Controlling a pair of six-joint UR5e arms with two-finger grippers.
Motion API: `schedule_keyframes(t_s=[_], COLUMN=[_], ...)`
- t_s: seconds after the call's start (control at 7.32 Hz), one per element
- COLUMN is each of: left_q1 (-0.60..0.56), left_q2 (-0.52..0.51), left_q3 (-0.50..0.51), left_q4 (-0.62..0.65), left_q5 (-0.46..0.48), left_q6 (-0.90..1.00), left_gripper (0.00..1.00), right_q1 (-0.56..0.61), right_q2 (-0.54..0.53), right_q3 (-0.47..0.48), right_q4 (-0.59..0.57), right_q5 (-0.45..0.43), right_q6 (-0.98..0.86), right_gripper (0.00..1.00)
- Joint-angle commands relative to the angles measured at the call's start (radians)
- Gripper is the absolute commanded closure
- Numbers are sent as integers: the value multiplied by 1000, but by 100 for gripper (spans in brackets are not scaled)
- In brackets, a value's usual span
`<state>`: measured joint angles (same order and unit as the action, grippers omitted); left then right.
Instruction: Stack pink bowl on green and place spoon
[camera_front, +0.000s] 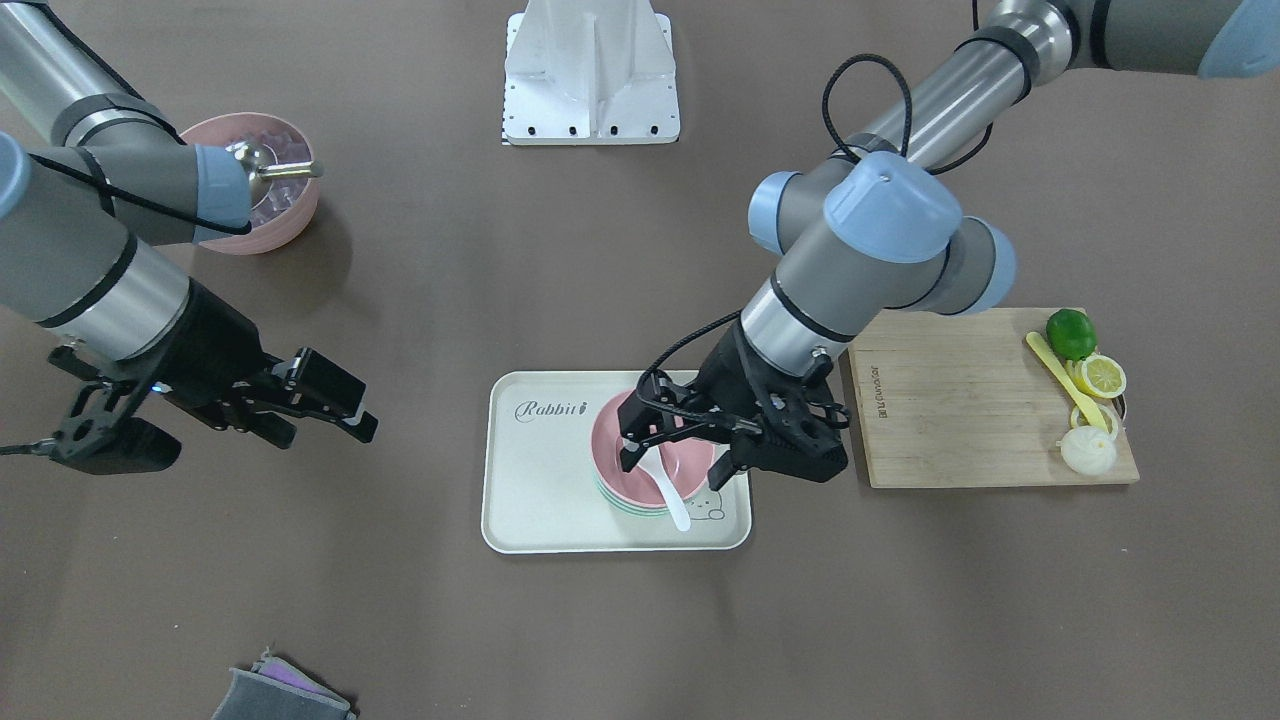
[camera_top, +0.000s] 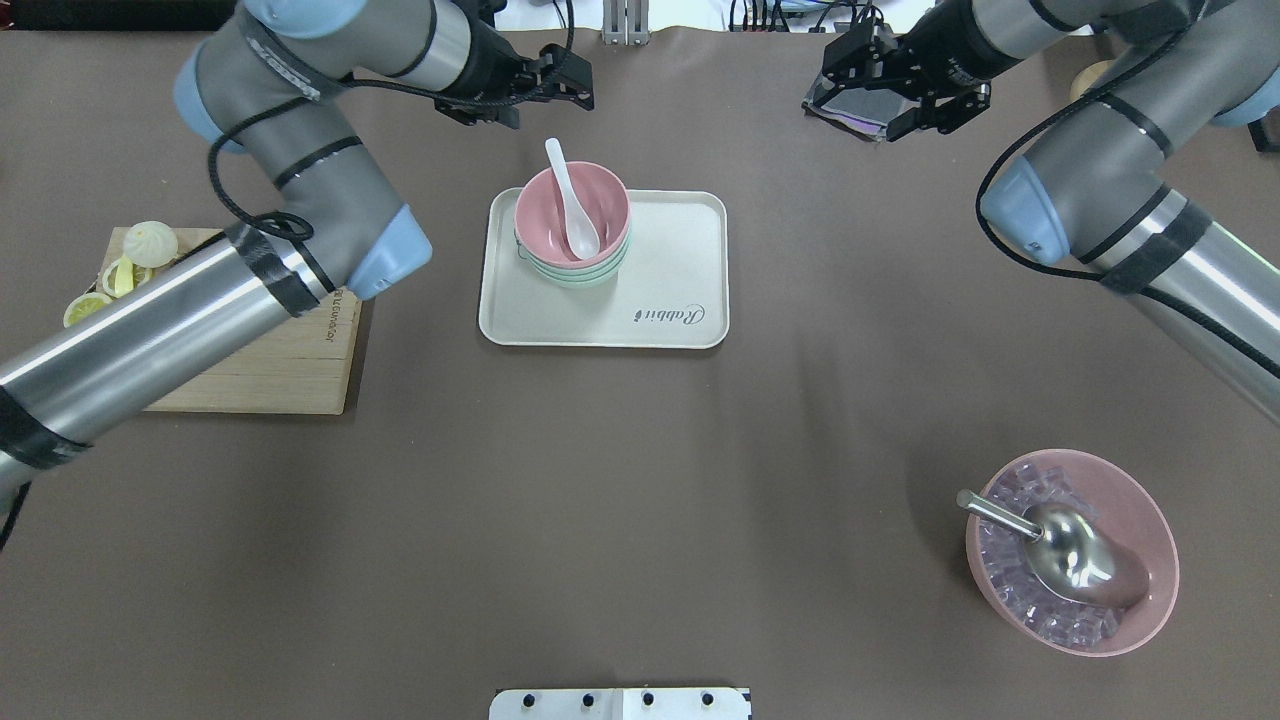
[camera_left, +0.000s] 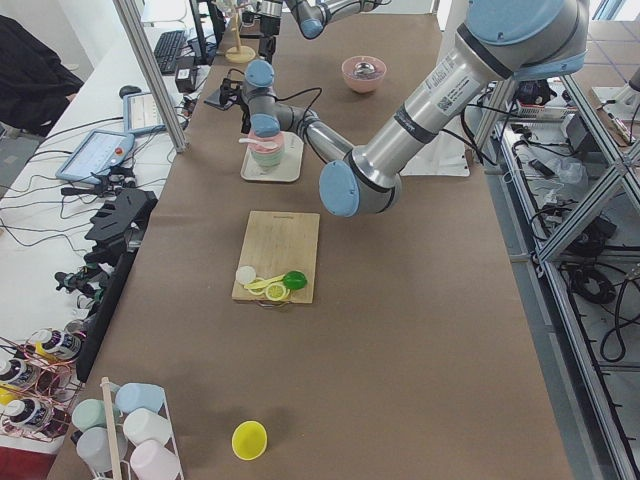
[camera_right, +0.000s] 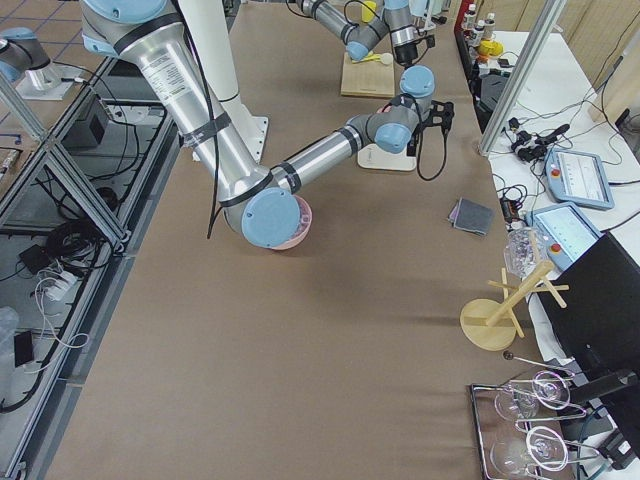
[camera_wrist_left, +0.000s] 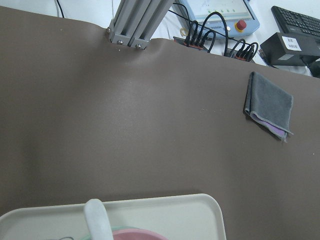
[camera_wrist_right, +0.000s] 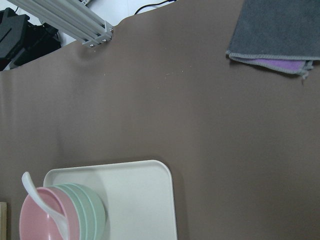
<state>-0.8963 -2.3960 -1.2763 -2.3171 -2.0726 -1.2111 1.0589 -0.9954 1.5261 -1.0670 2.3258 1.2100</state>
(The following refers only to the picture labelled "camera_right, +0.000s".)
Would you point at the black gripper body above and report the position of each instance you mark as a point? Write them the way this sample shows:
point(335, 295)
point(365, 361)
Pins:
point(413, 145)
point(404, 52)

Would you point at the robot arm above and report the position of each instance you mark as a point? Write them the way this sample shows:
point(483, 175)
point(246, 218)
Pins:
point(392, 20)
point(182, 49)

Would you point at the pink bowl with ice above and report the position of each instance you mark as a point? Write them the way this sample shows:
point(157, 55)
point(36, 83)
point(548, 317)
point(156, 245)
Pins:
point(306, 217)

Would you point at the yellow plastic knife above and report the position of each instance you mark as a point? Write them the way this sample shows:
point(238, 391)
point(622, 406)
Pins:
point(369, 58)

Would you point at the bamboo cutting board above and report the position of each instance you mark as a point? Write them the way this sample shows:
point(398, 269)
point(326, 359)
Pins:
point(370, 79)

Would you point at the white serving tray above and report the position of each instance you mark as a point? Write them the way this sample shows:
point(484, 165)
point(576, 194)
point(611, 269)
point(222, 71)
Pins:
point(373, 157)

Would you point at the grey folded cloth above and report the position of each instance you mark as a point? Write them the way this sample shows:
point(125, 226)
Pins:
point(469, 216)

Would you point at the upper teach pendant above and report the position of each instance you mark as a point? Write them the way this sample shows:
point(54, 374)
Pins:
point(578, 177)

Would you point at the teach pendant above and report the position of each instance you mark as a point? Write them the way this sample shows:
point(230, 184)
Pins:
point(578, 177)
point(567, 233)

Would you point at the clear glass mug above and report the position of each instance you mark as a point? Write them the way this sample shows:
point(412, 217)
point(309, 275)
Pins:
point(522, 252)

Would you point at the lower teach pendant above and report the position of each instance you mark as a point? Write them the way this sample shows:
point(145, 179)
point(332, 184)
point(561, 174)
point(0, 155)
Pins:
point(567, 233)

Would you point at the wooden mug tree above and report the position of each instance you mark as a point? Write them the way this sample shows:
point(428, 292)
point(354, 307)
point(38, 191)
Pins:
point(493, 325)

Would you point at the black monitor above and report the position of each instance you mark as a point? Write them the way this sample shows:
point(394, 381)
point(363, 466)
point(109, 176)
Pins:
point(599, 326)

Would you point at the upper wine glass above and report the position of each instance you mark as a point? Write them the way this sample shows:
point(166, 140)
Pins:
point(522, 399)

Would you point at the wine glass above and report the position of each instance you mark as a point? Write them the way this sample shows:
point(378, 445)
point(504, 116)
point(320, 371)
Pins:
point(522, 399)
point(540, 452)

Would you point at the lower wine glass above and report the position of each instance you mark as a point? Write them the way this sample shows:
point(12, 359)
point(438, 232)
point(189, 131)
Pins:
point(540, 452)

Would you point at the aluminium frame post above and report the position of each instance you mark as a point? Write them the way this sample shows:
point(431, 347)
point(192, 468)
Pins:
point(528, 57)

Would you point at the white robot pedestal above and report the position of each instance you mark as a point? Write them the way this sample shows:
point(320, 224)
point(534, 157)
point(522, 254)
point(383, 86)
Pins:
point(207, 23)

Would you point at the black wire glass rack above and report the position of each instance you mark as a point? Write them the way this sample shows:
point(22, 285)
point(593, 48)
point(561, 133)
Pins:
point(518, 431)

